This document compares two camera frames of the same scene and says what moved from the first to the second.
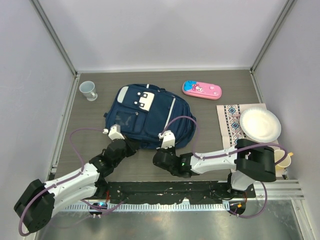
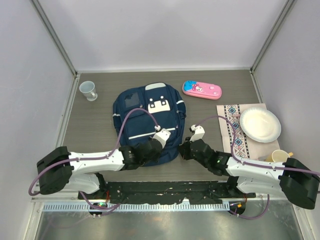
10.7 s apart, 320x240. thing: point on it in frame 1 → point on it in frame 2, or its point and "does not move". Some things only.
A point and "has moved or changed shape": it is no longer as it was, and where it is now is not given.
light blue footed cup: (87, 88) does not move
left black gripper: (132, 145) → (155, 158)
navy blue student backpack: (142, 112) has moved or changed shape
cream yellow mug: (279, 154) does not move
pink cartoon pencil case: (205, 90) does not move
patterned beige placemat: (229, 117) does not move
